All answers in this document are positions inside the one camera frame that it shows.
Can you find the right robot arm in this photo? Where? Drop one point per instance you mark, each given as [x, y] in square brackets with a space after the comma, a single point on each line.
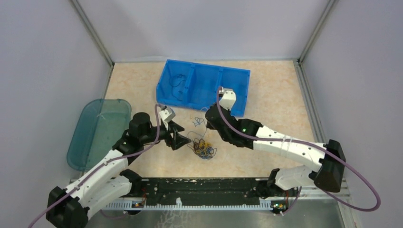
[320, 163]

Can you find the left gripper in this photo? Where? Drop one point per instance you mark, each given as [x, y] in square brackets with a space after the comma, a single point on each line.
[179, 139]

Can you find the teal transparent plastic tray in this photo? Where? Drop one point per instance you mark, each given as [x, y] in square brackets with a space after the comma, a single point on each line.
[100, 125]

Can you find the blue three-compartment bin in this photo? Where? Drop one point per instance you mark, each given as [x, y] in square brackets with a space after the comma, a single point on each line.
[194, 85]

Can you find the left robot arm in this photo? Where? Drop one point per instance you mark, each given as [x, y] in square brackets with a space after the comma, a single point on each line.
[74, 205]

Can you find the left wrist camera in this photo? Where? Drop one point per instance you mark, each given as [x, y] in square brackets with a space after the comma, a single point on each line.
[166, 114]

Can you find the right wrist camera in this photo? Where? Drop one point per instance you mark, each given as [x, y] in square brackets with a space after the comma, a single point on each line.
[227, 98]

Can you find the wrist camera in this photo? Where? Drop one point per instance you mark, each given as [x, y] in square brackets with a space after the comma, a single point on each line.
[166, 114]
[227, 98]

